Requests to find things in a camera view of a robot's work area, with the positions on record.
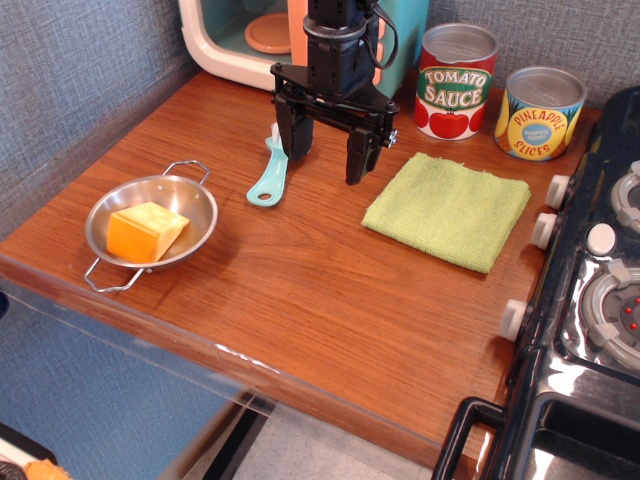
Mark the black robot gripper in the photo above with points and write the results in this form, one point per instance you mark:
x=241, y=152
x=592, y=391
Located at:
x=335, y=87

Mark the green rag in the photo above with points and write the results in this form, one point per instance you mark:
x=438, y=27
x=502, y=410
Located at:
x=449, y=211

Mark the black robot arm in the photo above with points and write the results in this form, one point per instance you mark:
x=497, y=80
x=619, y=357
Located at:
x=346, y=20

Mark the teal dish brush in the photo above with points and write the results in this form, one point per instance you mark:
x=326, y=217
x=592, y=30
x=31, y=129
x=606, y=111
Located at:
x=269, y=189

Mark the orange microwave plate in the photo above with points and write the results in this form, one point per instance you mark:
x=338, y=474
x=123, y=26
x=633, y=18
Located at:
x=269, y=34

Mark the toy microwave oven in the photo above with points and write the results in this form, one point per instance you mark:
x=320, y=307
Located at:
x=213, y=32

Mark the tomato sauce can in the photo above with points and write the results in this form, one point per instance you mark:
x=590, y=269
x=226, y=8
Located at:
x=455, y=74

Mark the pineapple slices can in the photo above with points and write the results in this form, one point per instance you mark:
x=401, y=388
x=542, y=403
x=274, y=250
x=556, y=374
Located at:
x=539, y=113

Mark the yellow cheese block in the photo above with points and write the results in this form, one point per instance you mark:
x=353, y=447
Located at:
x=142, y=234

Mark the white stove knob middle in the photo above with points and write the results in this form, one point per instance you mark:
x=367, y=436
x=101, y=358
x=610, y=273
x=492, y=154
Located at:
x=543, y=230

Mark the white stove knob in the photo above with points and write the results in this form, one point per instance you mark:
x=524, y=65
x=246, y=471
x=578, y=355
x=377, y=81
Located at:
x=556, y=191
x=512, y=319
x=543, y=230

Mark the white stove knob rear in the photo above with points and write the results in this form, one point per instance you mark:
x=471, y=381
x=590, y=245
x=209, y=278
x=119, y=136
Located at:
x=556, y=191

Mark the white stove knob front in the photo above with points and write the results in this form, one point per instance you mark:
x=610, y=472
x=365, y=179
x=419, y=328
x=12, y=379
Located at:
x=512, y=319

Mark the white stove button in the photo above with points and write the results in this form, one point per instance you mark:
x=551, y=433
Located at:
x=600, y=239

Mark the grey rear stove burner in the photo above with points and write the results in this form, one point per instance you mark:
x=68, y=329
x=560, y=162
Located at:
x=626, y=214

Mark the grey stove burner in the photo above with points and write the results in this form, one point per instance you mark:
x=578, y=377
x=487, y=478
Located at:
x=610, y=312
x=626, y=214

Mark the grey front stove burner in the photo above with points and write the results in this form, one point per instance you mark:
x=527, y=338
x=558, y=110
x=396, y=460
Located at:
x=610, y=312

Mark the black toy stove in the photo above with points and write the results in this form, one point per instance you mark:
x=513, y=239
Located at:
x=572, y=411

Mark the steel two-handled pan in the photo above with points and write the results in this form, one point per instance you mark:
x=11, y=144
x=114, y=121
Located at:
x=180, y=189

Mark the black oven door handle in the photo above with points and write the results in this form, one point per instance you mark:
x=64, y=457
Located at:
x=471, y=411

